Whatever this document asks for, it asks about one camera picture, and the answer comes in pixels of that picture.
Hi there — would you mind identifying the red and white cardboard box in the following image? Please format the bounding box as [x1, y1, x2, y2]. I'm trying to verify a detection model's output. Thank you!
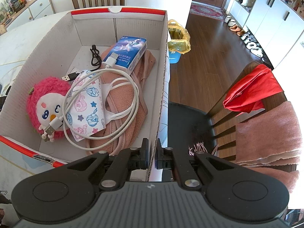
[1, 6, 169, 177]

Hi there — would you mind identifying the white usb cable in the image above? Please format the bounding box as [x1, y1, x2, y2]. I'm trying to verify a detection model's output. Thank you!
[44, 52, 140, 149]

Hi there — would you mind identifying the black usb cable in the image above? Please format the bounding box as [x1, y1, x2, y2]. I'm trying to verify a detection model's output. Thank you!
[61, 44, 103, 82]

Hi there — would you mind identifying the wooden chair with black seat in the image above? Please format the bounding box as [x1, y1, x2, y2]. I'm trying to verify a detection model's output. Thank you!
[167, 61, 299, 183]

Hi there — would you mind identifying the pink fleece cloth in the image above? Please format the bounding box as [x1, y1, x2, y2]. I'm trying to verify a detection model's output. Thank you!
[85, 50, 156, 155]

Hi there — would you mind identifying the patterned face mask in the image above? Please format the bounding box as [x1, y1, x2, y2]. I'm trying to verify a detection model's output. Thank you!
[64, 69, 134, 141]

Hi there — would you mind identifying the red cloth on chair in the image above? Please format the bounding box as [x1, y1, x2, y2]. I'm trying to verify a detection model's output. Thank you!
[223, 64, 283, 113]

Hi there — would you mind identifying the blue tissue box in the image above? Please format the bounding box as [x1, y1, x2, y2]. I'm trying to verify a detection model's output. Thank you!
[103, 36, 147, 75]

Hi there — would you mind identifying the pink owl plush toy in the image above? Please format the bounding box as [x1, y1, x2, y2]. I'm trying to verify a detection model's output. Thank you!
[26, 77, 71, 142]

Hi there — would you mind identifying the pink towel on chair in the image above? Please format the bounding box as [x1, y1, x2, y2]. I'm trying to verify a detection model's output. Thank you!
[235, 101, 303, 193]

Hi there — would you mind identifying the blue bin with yellow bag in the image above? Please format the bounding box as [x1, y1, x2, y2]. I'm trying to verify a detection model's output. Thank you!
[167, 20, 191, 64]

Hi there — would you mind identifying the red patterned rug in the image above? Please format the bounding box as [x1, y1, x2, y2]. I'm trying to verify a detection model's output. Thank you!
[190, 2, 224, 21]

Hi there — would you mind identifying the white tall cabinet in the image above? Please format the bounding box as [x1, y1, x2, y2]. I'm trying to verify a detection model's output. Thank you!
[236, 0, 303, 67]

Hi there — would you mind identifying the white drawer sideboard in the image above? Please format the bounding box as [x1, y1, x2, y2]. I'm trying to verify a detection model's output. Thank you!
[1, 0, 55, 35]

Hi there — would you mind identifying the white handbag on shelf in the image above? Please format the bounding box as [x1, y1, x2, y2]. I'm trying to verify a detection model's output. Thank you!
[241, 0, 255, 7]

